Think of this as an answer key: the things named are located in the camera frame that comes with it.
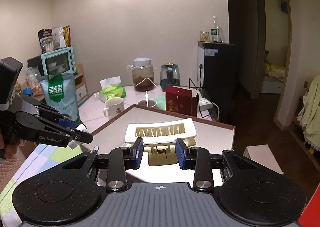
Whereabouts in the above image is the beige hair claw clip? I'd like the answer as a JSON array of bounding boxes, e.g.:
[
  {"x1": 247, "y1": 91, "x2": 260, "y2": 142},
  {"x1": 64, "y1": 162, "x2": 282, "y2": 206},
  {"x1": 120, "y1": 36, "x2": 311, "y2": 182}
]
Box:
[{"x1": 125, "y1": 118, "x2": 197, "y2": 167}]

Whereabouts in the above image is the white cream tube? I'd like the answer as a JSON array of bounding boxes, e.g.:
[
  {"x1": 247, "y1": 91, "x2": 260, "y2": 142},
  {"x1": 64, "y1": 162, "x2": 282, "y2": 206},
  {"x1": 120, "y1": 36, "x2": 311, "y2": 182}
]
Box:
[{"x1": 68, "y1": 124, "x2": 92, "y2": 149}]

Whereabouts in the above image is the person left hand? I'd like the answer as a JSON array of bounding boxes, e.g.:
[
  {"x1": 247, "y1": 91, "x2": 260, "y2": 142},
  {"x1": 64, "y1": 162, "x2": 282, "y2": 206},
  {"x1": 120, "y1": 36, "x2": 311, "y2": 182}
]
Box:
[{"x1": 0, "y1": 133, "x2": 26, "y2": 159}]

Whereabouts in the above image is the checkered tablecloth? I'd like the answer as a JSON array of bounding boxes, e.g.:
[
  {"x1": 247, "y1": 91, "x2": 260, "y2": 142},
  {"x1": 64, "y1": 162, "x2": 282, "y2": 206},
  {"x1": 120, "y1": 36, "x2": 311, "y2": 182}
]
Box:
[{"x1": 1, "y1": 144, "x2": 82, "y2": 226}]

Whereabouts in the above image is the brown cardboard box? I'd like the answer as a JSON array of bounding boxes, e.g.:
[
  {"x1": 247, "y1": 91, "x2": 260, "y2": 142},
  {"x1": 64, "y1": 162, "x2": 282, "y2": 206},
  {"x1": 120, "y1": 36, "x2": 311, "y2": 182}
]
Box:
[{"x1": 81, "y1": 105, "x2": 235, "y2": 183}]

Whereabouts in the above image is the green snack bag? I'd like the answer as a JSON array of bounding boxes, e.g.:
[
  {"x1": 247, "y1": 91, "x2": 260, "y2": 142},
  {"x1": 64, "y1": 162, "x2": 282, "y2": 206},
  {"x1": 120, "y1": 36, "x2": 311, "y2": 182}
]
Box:
[{"x1": 40, "y1": 73, "x2": 80, "y2": 122}]

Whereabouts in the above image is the white mug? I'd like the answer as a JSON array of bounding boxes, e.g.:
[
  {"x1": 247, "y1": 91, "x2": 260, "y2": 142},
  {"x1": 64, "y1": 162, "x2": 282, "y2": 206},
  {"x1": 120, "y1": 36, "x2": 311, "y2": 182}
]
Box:
[{"x1": 103, "y1": 97, "x2": 125, "y2": 118}]

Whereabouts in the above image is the white power strip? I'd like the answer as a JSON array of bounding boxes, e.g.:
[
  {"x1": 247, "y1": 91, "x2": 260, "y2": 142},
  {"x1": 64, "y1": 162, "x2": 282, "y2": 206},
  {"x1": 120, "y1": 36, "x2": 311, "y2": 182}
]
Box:
[{"x1": 198, "y1": 97, "x2": 213, "y2": 111}]

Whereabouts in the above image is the green tissue pack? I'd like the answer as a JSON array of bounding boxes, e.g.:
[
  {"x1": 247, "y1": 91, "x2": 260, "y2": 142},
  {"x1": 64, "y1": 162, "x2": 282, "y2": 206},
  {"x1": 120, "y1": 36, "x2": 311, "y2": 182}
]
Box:
[{"x1": 99, "y1": 76, "x2": 126, "y2": 102}]

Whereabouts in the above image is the cup with spoon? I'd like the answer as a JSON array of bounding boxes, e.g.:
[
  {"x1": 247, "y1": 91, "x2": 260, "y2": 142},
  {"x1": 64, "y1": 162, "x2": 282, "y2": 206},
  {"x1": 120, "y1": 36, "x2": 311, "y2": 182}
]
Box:
[{"x1": 137, "y1": 91, "x2": 157, "y2": 108}]

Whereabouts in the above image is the teal toaster oven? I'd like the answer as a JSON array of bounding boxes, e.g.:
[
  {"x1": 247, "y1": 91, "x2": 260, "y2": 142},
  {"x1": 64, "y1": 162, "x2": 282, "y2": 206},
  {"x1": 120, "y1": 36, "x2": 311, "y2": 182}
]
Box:
[{"x1": 41, "y1": 46, "x2": 76, "y2": 76}]

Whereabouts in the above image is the red gift box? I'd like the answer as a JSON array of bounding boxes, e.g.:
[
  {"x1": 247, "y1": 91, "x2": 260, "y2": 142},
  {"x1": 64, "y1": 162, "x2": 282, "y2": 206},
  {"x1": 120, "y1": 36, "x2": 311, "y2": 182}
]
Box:
[{"x1": 165, "y1": 86, "x2": 199, "y2": 117}]

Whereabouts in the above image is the white stool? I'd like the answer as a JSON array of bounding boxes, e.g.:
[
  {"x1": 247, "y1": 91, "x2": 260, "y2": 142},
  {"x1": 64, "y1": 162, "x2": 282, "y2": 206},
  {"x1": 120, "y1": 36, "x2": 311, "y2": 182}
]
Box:
[{"x1": 243, "y1": 144, "x2": 284, "y2": 174}]

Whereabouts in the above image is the green cloth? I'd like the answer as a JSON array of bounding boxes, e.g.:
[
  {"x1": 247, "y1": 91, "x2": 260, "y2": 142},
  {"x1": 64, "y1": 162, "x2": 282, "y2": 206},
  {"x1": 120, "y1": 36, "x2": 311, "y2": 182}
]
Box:
[{"x1": 155, "y1": 96, "x2": 166, "y2": 111}]

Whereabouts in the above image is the green humidifier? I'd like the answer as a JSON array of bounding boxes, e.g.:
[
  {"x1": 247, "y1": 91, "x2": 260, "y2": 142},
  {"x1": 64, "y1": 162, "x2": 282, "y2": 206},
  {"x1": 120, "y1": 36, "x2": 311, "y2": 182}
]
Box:
[{"x1": 160, "y1": 63, "x2": 180, "y2": 92}]

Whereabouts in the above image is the glass jar white lid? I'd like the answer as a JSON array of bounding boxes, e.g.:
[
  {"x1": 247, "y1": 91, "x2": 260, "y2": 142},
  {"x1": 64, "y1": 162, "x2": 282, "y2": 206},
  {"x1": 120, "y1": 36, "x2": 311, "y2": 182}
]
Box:
[{"x1": 127, "y1": 57, "x2": 156, "y2": 92}]

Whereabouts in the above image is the black mini fridge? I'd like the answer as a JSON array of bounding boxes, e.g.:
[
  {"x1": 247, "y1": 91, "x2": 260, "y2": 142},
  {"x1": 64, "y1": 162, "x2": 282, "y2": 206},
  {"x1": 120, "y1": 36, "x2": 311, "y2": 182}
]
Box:
[{"x1": 197, "y1": 42, "x2": 250, "y2": 125}]

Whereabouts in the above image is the water bottle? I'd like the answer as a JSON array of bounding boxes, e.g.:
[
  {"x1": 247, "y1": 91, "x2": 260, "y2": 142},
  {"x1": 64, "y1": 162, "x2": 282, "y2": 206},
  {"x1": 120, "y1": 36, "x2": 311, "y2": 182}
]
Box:
[{"x1": 210, "y1": 16, "x2": 220, "y2": 42}]

